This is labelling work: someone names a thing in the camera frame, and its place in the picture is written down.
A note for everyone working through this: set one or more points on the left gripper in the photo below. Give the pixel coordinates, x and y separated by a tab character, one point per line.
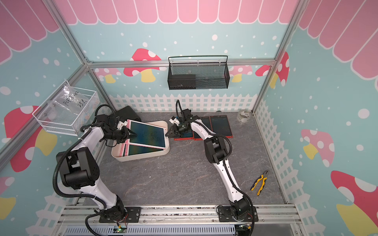
125	135

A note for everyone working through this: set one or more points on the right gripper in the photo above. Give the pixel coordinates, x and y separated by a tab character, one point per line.
174	132

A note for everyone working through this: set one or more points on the pink writing tablet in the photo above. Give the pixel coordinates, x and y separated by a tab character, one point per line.
128	149
147	135

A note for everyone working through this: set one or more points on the cream plastic storage box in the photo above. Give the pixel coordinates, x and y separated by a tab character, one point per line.
116	149

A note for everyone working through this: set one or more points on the red writing tablet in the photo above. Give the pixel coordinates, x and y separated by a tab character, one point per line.
201	129
220	125
184	136

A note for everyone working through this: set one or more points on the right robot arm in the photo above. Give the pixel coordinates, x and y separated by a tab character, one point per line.
218	149

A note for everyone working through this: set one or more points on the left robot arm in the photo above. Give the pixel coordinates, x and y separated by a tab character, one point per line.
78	169

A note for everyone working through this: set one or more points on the black box in basket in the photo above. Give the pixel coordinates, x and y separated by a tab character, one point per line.
182	81

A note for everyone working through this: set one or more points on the black case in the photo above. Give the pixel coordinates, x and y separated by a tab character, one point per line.
127	113

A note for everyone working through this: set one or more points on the clear plastic bag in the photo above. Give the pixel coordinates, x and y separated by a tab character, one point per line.
66	106

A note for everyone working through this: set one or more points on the clear tape roll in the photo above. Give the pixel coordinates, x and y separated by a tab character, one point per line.
244	115

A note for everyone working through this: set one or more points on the yellow black pliers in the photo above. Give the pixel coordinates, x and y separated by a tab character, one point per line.
260	182

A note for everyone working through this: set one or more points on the white wire wall basket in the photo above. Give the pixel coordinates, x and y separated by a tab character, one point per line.
73	128

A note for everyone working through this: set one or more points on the black mesh wall basket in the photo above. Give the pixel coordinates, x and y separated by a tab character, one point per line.
211	71

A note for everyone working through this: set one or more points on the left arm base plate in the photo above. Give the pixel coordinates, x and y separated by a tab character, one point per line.
128	215

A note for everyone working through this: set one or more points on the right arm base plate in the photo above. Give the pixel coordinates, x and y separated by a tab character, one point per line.
231	214

